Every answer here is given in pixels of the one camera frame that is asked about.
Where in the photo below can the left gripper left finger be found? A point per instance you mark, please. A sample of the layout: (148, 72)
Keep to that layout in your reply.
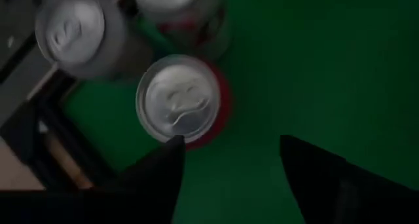
(154, 184)

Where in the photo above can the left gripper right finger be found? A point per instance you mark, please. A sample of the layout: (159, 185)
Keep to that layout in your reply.
(327, 191)

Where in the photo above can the red Fanta soda can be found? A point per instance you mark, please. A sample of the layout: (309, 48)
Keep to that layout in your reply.
(178, 98)

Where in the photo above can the white Spindrift can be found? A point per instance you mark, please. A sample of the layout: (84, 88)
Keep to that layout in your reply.
(70, 34)

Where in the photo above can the silver Diet Coke can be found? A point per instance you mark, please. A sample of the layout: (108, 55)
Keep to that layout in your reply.
(183, 4)

